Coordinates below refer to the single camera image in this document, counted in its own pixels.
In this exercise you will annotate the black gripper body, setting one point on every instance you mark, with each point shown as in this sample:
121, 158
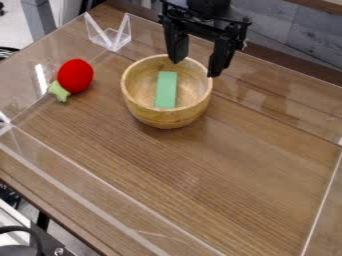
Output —
207, 19

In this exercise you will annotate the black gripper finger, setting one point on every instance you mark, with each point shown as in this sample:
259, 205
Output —
220, 56
176, 42

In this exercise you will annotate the red plush fruit green leaf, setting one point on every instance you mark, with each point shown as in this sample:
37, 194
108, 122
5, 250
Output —
73, 79

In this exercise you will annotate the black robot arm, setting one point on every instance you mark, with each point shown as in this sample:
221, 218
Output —
204, 19

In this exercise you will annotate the green rectangular block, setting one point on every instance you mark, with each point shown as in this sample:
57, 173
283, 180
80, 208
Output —
165, 90

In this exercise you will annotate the wooden bowl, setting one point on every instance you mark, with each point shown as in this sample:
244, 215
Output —
137, 86

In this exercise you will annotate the clear acrylic enclosure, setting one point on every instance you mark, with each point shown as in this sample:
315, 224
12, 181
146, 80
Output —
241, 184

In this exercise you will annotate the black metal bracket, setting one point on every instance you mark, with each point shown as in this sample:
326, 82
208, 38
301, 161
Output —
52, 247

